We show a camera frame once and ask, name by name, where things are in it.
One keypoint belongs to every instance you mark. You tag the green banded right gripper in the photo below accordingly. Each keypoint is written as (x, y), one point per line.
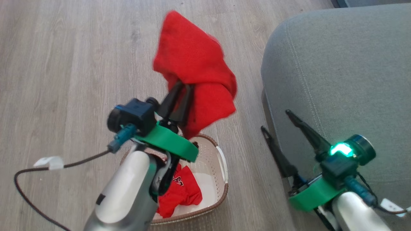
(316, 192)

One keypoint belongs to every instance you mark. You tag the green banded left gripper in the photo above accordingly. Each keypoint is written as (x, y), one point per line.
(170, 142)

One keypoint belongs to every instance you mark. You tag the plain red garment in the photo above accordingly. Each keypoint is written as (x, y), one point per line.
(192, 54)

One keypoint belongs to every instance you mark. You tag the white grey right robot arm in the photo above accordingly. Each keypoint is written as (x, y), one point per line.
(356, 215)

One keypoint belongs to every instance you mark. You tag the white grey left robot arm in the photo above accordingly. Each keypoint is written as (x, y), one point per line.
(128, 192)

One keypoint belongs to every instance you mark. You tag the cream basket with brown rim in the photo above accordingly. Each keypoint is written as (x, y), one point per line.
(208, 166)

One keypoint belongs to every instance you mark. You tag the round black left lamp module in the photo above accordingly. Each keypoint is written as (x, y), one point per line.
(114, 120)

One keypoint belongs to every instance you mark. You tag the round black lamp module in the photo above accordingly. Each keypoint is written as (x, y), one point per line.
(362, 150)
(114, 120)

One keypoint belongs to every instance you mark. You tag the round black right lamp module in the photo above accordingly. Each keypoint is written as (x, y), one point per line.
(362, 150)

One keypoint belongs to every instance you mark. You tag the red garment with white print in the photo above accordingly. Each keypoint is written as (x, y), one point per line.
(183, 195)

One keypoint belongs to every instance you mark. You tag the grey fabric sofa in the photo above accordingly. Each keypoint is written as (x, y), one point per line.
(346, 70)

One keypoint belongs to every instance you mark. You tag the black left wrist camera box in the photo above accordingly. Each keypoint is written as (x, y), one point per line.
(139, 112)

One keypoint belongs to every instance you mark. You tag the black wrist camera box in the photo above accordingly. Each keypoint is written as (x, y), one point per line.
(139, 112)
(337, 170)

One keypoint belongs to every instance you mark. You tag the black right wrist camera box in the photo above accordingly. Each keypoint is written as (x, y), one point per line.
(337, 170)

